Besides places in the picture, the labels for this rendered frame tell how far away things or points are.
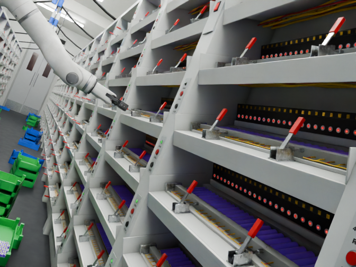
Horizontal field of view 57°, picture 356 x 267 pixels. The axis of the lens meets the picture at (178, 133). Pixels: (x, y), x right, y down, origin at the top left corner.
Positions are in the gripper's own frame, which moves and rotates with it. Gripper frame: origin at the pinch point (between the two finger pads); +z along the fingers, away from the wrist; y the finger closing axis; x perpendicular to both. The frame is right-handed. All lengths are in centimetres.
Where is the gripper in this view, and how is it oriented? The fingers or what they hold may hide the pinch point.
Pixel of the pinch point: (122, 106)
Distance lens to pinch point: 146.7
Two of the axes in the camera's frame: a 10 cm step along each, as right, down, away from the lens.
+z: 7.6, 5.1, 4.0
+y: 3.9, 1.3, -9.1
